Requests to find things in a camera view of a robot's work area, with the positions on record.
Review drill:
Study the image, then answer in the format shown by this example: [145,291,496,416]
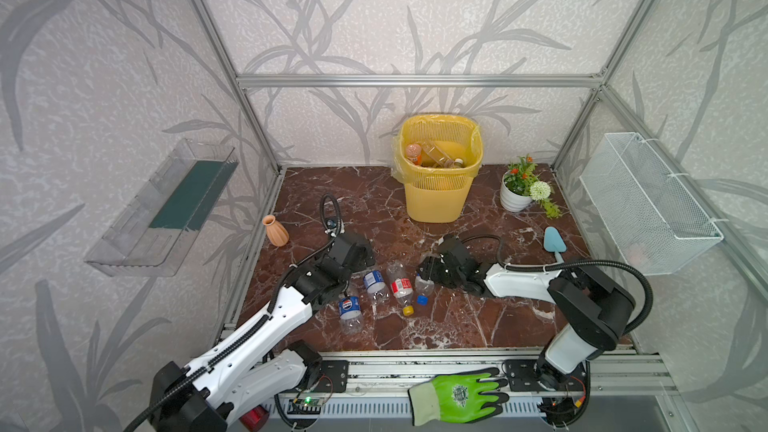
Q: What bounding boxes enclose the pepsi bottle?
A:
[338,295,363,335]
[414,275,435,306]
[363,270,390,305]

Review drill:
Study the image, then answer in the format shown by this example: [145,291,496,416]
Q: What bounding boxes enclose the clear bottle red label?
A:
[386,262,414,309]

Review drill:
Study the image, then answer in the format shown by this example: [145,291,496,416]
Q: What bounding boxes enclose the yellow red label bottle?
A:
[421,141,454,168]

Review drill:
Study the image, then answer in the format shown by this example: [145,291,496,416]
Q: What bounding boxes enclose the orange cap white bottle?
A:
[404,143,423,166]

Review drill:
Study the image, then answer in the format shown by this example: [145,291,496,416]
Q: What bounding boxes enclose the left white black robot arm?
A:
[126,232,375,431]

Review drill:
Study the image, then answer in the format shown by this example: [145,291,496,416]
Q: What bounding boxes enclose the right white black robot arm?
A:
[417,234,654,390]

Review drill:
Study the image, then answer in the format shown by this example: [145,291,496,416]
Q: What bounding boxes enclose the yellow ribbed waste bin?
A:
[395,115,485,226]

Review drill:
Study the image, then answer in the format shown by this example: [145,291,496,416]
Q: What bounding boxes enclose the yellow plastic bin liner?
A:
[392,114,483,191]

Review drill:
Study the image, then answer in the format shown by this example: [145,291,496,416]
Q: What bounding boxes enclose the small peach ribbed vase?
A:
[262,215,290,247]

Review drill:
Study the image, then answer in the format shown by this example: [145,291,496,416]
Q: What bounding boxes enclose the white pot with flowers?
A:
[500,155,562,219]

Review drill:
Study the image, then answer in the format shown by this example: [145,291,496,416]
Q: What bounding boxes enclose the green and black work glove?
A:
[408,367,509,427]

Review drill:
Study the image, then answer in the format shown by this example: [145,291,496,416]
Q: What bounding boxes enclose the green circuit board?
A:
[285,396,328,416]

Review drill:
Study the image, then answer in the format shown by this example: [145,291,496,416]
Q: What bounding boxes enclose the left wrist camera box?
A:
[324,218,343,237]

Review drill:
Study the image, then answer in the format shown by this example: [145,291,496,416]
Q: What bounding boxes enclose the clear acrylic wall shelf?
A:
[84,139,239,278]

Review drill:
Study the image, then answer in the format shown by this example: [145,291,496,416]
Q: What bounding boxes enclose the white wire mesh basket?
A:
[580,132,723,276]

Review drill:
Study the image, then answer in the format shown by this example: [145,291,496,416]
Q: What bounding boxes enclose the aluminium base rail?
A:
[179,350,679,398]

